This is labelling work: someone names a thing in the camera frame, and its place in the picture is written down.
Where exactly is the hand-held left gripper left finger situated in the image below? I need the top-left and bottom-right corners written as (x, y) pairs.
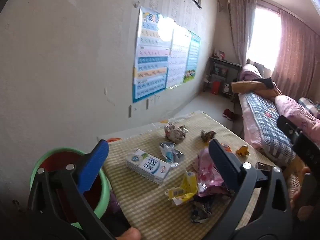
top-left (27, 139), bottom-right (131, 240)

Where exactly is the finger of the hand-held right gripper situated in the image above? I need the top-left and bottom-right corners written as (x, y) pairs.
top-left (277, 115), bottom-right (304, 142)

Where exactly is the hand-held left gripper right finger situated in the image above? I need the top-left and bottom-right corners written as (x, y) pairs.
top-left (208, 138), bottom-right (293, 240)

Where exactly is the pink foil wrapper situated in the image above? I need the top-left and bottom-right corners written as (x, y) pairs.
top-left (192, 147), bottom-right (232, 198)

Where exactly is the black gold wrapper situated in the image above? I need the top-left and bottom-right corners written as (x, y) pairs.
top-left (201, 130), bottom-right (217, 143)

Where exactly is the green bin with red inside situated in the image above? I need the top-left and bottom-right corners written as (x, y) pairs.
top-left (29, 148), bottom-right (110, 230)

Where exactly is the yellow torn carton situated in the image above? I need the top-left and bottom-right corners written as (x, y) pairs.
top-left (164, 171), bottom-right (199, 206)

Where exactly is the silver and blue snack bag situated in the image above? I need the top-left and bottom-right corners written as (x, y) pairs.
top-left (159, 142), bottom-right (186, 170)

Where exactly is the dark dotted wrapper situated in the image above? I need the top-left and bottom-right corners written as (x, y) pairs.
top-left (189, 195), bottom-right (213, 223)

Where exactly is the white and blue milk carton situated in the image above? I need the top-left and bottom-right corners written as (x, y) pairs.
top-left (126, 149), bottom-right (172, 186)

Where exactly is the printed paper ball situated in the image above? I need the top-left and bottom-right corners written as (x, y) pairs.
top-left (164, 121), bottom-right (190, 144)

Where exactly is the person's right hand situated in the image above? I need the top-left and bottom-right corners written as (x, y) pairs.
top-left (291, 166), bottom-right (316, 221)

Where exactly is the pink floral quilt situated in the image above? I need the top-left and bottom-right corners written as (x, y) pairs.
top-left (274, 95), bottom-right (320, 142)

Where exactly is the blue plaid quilt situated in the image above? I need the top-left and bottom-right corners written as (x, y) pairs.
top-left (244, 92), bottom-right (297, 166)

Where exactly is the small yellow toy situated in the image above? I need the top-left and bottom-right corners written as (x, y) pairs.
top-left (236, 145), bottom-right (251, 156)

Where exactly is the pink bed sheet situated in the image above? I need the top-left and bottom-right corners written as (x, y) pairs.
top-left (238, 94), bottom-right (266, 151)

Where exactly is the black cloth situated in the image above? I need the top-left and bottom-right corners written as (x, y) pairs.
top-left (252, 76), bottom-right (274, 89)

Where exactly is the yellow checked mat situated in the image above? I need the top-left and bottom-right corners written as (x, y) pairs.
top-left (104, 110), bottom-right (307, 240)

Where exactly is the folded pink quilt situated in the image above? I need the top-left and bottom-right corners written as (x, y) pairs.
top-left (240, 64), bottom-right (263, 81)

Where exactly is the pink patterned curtain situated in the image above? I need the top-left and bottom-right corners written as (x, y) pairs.
top-left (271, 10), bottom-right (320, 108)

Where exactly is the dark shelf unit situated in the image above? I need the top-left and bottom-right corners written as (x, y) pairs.
top-left (204, 56), bottom-right (243, 98)

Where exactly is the bright window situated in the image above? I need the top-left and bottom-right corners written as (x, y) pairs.
top-left (246, 4), bottom-right (281, 69)

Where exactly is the pale pink curtain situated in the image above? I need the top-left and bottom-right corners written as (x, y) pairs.
top-left (228, 0), bottom-right (257, 67)

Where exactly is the green bordered wall poster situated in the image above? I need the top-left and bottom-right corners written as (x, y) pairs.
top-left (183, 31), bottom-right (202, 83)

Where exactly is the white chart wall poster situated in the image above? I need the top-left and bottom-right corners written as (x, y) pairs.
top-left (166, 26), bottom-right (192, 89)

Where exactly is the blue letter wall poster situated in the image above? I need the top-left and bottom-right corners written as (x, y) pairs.
top-left (132, 6), bottom-right (175, 103)

